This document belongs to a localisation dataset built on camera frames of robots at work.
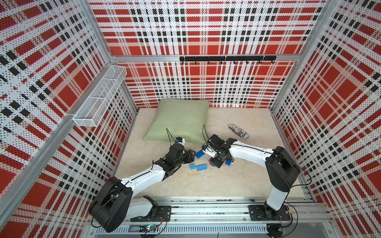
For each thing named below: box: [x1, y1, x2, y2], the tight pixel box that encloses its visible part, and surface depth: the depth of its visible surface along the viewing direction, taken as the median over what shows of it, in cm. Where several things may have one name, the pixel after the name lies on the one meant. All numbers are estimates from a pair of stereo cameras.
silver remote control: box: [228, 123, 250, 140], surface depth 106 cm
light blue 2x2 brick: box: [189, 162, 196, 171], surface depth 90 cm
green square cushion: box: [141, 99, 211, 145], surface depth 98 cm
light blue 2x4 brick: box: [196, 164, 208, 172], surface depth 90 cm
